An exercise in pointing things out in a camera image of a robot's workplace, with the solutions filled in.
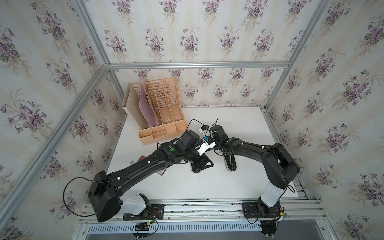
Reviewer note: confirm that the peach plastic file organizer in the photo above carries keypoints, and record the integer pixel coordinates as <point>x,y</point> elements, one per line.
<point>163,96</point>

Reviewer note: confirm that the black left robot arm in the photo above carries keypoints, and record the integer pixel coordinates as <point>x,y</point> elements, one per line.
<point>106,189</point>

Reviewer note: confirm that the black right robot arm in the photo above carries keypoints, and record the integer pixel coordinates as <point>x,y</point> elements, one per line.
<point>279,165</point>

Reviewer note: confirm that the red card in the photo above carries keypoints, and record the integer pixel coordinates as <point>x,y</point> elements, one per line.
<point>160,172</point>

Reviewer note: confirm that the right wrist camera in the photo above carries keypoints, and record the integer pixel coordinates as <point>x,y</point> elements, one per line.
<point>217,133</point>

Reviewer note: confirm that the small circuit board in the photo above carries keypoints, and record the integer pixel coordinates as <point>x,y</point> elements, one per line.
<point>142,227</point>

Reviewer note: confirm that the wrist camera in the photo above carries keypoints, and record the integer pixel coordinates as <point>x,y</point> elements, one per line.
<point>191,141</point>
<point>217,133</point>

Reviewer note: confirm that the pink folder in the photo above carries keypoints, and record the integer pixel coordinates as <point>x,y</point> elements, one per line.
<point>146,108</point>

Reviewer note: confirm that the black canvas sneaker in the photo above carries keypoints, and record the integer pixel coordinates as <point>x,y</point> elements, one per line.
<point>230,162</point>
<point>196,168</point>

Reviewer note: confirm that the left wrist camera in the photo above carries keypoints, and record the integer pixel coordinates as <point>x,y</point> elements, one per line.
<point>191,141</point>

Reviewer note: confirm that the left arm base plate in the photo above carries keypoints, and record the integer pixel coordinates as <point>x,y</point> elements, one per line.
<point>133,213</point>

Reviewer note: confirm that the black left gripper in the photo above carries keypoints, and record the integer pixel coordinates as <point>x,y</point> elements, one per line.
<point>208,160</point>

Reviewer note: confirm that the beige folder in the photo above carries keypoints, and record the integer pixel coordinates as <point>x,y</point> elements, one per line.
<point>131,106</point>

